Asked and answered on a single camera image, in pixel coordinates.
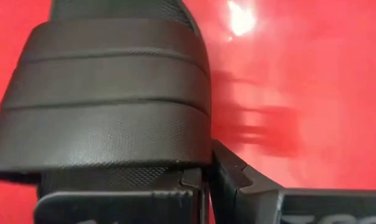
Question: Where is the red plastic bin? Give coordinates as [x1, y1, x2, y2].
[0, 0, 376, 224]

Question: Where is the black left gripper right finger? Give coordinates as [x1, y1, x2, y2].
[208, 139, 285, 224]

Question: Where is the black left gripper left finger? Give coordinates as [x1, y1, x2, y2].
[34, 167, 209, 224]

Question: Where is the black rubber slide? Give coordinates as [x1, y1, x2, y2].
[0, 0, 213, 200]

